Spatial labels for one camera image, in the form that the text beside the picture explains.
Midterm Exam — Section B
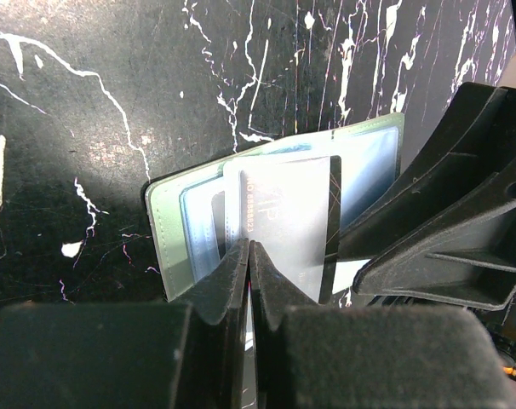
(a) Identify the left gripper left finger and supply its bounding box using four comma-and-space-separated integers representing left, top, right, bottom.
0, 239, 249, 408

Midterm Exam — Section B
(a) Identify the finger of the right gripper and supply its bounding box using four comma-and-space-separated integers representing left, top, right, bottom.
339, 83, 516, 310

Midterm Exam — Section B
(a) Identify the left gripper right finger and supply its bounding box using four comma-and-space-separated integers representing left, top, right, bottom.
249, 242, 516, 408

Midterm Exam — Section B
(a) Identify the green card holder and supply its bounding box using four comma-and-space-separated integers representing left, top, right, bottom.
145, 113, 404, 300

